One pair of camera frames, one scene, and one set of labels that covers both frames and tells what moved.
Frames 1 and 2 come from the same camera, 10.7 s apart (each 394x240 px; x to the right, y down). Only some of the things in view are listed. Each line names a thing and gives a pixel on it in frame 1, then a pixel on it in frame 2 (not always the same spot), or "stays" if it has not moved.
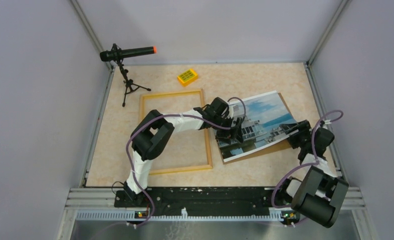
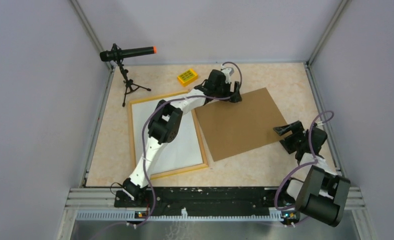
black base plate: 174,200 stays
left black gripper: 234,132 to 235,98
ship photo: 261,116 to 183,151
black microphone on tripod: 116,54 stays
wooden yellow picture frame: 185,169 to 177,172
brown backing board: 279,145 to 230,128
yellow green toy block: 188,77 stays
